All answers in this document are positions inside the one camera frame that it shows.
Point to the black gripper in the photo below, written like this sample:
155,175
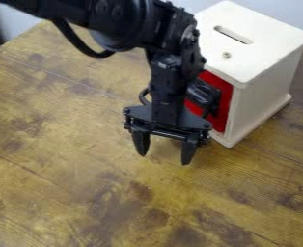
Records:
161,115

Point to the red drawer front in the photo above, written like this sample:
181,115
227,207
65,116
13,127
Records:
219,120

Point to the black drawer handle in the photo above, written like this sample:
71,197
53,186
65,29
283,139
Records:
205,96

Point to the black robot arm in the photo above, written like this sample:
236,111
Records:
104,27

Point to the white wooden box cabinet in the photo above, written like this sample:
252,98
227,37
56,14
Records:
253,52

